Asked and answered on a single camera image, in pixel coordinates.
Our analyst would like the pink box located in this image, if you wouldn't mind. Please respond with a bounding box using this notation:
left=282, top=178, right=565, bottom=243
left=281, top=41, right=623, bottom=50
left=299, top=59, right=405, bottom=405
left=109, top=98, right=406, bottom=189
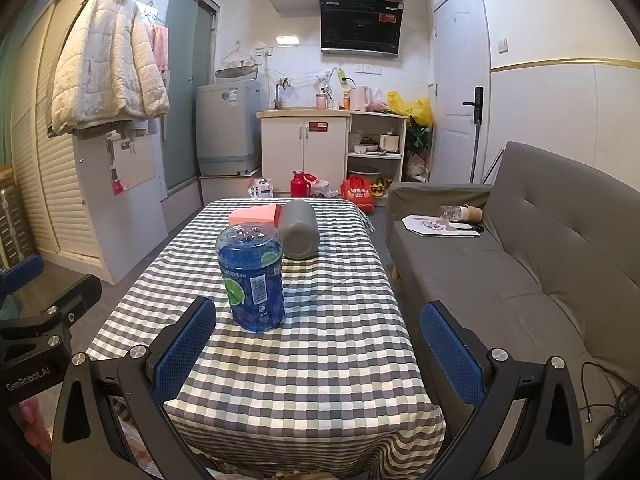
left=228, top=204, right=283, bottom=231

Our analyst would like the louvered wardrobe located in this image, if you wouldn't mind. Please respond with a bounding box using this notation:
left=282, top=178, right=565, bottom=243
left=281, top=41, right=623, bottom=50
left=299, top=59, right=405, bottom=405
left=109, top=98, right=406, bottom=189
left=10, top=0, right=106, bottom=271

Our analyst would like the white sink cabinet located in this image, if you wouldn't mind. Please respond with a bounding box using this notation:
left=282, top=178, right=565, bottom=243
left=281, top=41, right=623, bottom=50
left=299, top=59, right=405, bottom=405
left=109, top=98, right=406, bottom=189
left=257, top=110, right=351, bottom=192

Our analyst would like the yellow plastic bag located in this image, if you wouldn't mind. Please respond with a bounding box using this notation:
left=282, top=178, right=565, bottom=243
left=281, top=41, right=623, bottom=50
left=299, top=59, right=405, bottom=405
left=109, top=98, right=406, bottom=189
left=387, top=91, right=434, bottom=127

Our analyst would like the red thermos jug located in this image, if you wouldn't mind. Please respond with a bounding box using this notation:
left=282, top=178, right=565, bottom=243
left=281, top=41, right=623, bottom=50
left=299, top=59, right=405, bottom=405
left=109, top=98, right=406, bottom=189
left=290, top=170, right=319, bottom=198

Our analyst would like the grey washing machine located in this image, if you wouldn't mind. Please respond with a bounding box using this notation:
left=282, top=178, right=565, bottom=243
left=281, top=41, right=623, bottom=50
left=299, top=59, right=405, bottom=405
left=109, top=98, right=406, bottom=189
left=195, top=80, right=263, bottom=177

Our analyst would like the black range hood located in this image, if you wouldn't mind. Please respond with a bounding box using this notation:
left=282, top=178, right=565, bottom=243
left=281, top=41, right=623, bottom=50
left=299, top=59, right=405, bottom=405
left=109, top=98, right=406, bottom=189
left=317, top=0, right=405, bottom=57

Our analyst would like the white electric kettle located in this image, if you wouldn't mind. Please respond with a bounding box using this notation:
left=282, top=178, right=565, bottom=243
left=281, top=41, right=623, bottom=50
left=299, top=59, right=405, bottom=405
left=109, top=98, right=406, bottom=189
left=349, top=85, right=372, bottom=112

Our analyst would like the white storage cabinet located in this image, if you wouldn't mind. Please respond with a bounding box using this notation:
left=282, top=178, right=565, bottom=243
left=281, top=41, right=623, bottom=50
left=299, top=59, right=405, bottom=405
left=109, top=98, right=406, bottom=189
left=72, top=127, right=168, bottom=286

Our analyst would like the frosted glass door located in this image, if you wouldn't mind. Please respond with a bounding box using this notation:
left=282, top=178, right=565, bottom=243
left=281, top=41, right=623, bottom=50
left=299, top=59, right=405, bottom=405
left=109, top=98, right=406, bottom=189
left=161, top=0, right=221, bottom=196

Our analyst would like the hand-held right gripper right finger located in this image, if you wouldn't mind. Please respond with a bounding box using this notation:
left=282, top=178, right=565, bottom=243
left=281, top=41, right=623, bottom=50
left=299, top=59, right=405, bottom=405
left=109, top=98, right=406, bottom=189
left=419, top=301, right=586, bottom=480

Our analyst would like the grey sofa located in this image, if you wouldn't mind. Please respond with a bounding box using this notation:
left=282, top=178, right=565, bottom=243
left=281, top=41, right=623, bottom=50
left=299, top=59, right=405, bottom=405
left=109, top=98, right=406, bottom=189
left=387, top=141, right=640, bottom=461

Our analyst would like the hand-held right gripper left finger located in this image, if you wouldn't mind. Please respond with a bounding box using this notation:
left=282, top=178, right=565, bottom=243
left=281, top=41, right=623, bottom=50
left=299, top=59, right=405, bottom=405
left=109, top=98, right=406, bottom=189
left=50, top=296, right=218, bottom=480

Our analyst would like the green plant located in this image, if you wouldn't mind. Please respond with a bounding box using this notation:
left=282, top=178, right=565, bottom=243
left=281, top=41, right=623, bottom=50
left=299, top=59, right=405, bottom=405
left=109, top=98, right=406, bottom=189
left=405, top=115, right=434, bottom=161

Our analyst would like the white door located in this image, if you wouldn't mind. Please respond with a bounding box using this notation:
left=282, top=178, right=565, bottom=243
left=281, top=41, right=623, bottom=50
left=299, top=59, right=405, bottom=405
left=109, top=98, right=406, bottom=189
left=431, top=0, right=493, bottom=184

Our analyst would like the black door lock handle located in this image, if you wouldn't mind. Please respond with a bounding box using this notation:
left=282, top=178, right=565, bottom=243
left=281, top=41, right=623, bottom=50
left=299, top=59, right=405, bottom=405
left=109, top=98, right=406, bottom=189
left=462, top=87, right=485, bottom=124

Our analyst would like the blue plastic cup lime label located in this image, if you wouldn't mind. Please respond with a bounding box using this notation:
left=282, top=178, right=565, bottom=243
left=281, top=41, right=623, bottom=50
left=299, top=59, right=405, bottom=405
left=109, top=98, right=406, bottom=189
left=216, top=224, right=287, bottom=332

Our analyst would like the pink towel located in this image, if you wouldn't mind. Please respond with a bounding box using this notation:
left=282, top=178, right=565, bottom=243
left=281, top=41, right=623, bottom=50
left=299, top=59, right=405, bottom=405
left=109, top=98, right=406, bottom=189
left=150, top=24, right=169, bottom=81

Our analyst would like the black cable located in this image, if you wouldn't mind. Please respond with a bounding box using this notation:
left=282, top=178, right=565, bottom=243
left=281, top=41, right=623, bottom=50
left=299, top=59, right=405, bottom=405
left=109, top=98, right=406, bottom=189
left=580, top=362, right=640, bottom=451

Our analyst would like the red shopping bag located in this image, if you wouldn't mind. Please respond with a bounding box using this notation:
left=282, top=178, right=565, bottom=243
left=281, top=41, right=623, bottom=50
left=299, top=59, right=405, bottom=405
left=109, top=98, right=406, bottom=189
left=341, top=175, right=376, bottom=212

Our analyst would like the metal faucet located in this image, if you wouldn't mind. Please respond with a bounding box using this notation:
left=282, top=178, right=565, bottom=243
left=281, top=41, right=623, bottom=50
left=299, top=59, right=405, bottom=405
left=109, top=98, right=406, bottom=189
left=274, top=77, right=293, bottom=111

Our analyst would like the white open shelf unit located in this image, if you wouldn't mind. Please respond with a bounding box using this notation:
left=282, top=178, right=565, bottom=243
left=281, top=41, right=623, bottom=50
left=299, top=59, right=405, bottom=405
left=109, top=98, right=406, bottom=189
left=346, top=111, right=408, bottom=186

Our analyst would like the grey cup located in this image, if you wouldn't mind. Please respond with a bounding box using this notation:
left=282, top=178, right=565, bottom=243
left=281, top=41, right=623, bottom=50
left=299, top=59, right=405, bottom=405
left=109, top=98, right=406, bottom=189
left=276, top=199, right=321, bottom=261

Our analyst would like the printed paper sheet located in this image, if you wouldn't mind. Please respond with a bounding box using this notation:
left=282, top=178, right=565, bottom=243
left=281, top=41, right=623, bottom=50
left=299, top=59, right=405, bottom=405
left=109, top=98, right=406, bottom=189
left=402, top=214, right=483, bottom=237

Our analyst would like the white puffer jacket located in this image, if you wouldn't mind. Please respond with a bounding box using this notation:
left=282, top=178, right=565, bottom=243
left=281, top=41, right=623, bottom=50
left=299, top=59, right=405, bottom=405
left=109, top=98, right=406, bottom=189
left=50, top=0, right=171, bottom=136

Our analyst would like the grey checked tablecloth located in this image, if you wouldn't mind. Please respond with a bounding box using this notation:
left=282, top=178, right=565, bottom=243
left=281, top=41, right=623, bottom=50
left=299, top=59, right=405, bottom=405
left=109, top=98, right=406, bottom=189
left=85, top=197, right=446, bottom=480

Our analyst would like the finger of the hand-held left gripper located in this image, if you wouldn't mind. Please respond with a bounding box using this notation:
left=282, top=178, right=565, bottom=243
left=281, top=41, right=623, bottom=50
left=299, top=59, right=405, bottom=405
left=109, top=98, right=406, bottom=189
left=0, top=274, right=103, bottom=366
left=0, top=253, right=45, bottom=311

